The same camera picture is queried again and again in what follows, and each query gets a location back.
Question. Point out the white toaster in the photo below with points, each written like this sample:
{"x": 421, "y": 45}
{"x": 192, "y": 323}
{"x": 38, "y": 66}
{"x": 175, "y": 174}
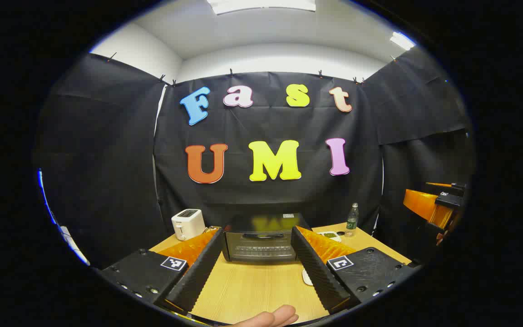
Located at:
{"x": 188, "y": 223}

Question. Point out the black backdrop cloth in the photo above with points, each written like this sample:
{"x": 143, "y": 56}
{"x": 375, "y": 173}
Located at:
{"x": 107, "y": 159}

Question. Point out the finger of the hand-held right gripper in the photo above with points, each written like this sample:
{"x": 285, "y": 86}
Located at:
{"x": 422, "y": 204}
{"x": 456, "y": 187}

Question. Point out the small ceiling light panel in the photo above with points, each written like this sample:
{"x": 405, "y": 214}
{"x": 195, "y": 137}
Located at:
{"x": 401, "y": 41}

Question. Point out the lit computer screen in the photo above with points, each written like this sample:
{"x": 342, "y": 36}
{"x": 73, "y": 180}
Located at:
{"x": 43, "y": 190}

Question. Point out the black electric oven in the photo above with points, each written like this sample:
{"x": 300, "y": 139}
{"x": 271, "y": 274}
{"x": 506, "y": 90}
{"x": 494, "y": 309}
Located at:
{"x": 261, "y": 252}

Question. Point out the large ceiling light panel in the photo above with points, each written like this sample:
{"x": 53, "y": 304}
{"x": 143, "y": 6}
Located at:
{"x": 261, "y": 4}

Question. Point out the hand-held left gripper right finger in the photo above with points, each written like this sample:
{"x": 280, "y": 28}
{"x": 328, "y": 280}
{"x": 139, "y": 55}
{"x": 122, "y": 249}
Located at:
{"x": 316, "y": 272}

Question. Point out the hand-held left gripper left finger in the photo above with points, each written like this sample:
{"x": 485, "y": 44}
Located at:
{"x": 198, "y": 272}

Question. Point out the white rectangular plate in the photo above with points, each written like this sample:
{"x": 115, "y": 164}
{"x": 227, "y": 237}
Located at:
{"x": 306, "y": 277}

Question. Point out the clear plastic water bottle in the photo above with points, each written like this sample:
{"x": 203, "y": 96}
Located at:
{"x": 352, "y": 221}

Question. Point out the white divided condiment dish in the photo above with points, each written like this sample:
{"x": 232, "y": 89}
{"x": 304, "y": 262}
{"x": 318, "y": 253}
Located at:
{"x": 330, "y": 235}

